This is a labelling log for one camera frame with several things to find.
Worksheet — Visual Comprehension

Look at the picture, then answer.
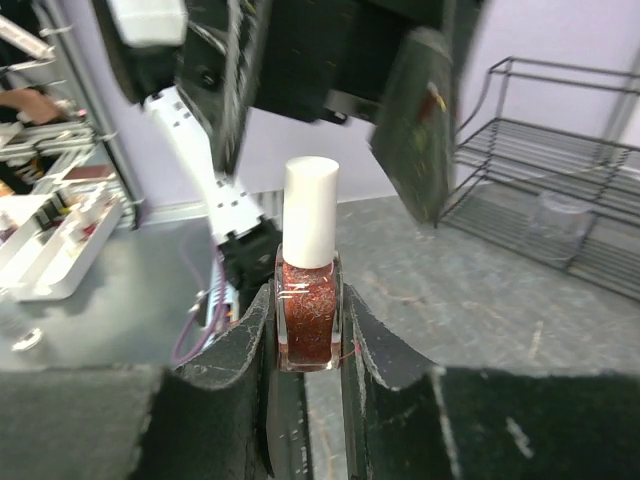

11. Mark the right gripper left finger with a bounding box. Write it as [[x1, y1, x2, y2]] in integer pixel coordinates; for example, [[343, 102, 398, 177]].
[[134, 284, 274, 479]]

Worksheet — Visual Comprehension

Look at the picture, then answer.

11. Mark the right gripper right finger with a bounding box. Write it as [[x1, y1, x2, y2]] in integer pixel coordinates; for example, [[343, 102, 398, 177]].
[[341, 285, 455, 479]]

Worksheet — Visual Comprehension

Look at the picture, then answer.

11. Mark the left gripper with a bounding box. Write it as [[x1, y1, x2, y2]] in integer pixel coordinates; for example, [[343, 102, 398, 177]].
[[179, 0, 454, 225]]

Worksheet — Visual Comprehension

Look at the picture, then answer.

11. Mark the glitter nail polish bottle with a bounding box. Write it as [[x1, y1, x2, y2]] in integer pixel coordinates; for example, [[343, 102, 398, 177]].
[[274, 251, 343, 372]]

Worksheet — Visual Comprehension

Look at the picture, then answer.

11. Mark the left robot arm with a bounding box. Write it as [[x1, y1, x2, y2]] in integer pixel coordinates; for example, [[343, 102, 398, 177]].
[[93, 1, 468, 301]]

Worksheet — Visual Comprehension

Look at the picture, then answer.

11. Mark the white storage tray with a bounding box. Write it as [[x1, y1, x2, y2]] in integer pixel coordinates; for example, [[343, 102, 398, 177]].
[[1, 194, 123, 302]]

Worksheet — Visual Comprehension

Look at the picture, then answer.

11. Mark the clear plastic cup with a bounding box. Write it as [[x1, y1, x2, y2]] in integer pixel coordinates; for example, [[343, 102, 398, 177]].
[[524, 191, 593, 266]]

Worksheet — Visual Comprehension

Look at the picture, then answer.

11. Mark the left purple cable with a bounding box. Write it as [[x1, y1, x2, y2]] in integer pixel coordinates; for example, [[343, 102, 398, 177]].
[[169, 229, 226, 369]]

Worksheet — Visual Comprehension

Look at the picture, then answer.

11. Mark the slotted cable duct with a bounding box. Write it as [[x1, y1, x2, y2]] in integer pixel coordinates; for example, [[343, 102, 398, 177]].
[[196, 264, 237, 347]]

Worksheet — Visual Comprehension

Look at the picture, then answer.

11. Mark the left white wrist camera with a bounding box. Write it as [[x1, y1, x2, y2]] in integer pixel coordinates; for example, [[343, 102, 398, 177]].
[[107, 0, 188, 48]]

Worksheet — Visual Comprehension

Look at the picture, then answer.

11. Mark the black wire rack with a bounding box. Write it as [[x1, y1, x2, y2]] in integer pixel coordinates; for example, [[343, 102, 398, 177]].
[[442, 56, 639, 300]]

